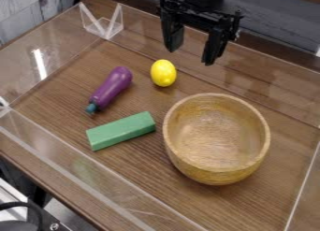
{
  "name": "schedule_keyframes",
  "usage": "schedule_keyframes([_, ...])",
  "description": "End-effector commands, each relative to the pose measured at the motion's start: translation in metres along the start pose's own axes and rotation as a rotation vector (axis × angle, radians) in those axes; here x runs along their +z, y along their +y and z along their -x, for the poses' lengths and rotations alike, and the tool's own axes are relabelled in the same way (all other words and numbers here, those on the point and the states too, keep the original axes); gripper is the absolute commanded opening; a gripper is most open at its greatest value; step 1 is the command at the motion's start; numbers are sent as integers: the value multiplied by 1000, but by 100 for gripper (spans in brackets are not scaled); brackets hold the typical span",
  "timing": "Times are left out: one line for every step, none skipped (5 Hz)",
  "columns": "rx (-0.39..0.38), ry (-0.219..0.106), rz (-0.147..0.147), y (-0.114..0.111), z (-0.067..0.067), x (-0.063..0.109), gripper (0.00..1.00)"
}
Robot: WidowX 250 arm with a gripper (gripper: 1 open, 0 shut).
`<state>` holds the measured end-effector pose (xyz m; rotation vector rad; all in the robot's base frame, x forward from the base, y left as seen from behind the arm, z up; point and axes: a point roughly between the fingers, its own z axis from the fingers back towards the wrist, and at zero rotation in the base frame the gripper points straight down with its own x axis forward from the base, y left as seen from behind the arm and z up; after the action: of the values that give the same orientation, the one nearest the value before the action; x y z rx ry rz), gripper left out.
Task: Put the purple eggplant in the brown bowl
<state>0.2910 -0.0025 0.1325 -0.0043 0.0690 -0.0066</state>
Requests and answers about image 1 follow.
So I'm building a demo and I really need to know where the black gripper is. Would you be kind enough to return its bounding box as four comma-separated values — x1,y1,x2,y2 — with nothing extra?
159,0,243,65

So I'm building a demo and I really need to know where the purple toy eggplant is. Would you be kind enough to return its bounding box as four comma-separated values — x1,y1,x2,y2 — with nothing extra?
85,66,132,114

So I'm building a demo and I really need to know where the brown wooden bowl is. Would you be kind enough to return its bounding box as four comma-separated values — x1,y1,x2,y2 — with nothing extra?
161,93,271,185

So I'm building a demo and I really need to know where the yellow toy lemon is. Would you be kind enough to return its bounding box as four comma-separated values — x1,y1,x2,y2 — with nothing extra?
149,59,178,87

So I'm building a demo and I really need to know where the green rectangular block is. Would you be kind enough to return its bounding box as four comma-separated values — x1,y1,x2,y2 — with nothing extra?
85,111,156,151

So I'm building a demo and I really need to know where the black metal clamp base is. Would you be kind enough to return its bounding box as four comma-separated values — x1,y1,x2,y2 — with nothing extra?
26,201,72,231

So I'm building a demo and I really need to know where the clear acrylic corner bracket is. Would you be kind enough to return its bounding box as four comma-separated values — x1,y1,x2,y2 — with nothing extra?
78,2,123,40

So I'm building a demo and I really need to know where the clear acrylic tray wall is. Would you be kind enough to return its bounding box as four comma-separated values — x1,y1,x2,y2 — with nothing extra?
0,0,320,231

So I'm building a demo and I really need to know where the black cable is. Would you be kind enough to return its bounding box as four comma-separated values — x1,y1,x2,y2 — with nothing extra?
0,200,45,231

